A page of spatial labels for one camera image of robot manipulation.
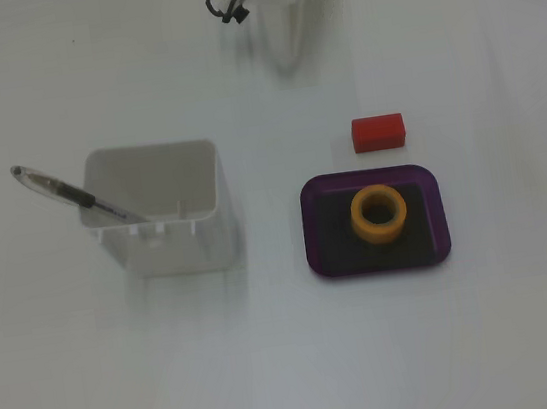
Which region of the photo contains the red rectangular block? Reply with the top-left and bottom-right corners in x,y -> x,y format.
348,112 -> 408,156

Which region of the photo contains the purple rectangular tray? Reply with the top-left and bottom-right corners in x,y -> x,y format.
295,158 -> 456,284

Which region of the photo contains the white square plastic container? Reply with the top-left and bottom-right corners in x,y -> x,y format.
69,132 -> 243,290

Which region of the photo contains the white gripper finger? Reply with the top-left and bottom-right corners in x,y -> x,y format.
278,0 -> 312,73
252,0 -> 293,78

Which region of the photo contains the black looped cable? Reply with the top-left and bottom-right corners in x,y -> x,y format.
203,0 -> 252,30

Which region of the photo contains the yellow tape roll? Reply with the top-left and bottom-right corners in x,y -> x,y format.
347,180 -> 413,249

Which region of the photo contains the clear black ballpoint pen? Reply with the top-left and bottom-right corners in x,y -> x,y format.
9,148 -> 152,240

